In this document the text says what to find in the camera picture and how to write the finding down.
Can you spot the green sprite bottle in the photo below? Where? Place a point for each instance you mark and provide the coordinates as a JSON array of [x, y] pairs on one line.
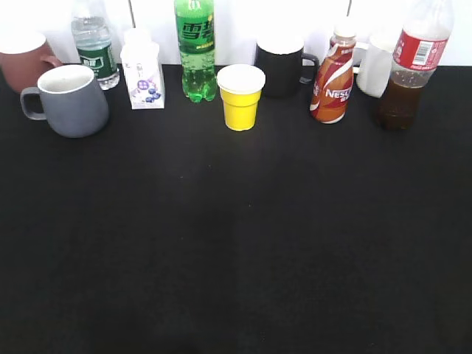
[[195, 25]]

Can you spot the white blueberry yogurt bottle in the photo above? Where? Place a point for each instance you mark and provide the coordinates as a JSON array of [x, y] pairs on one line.
[[142, 70]]

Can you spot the white ceramic mug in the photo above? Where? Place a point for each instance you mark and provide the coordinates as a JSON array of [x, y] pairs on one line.
[[374, 68]]

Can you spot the cola bottle red label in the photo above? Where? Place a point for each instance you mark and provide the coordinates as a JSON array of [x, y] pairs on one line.
[[416, 56]]

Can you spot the orange nescafe coffee bottle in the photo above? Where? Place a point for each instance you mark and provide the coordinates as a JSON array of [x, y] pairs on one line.
[[334, 81]]

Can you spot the grey ceramic mug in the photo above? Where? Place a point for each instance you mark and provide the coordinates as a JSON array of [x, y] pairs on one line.
[[70, 99]]

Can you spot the red-brown ceramic mug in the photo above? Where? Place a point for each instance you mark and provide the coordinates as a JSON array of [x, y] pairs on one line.
[[25, 56]]

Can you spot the clear water bottle green label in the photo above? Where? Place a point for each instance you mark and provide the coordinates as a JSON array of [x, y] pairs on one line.
[[92, 39]]

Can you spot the black ceramic mug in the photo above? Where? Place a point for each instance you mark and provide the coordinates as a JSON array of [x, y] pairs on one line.
[[285, 64]]

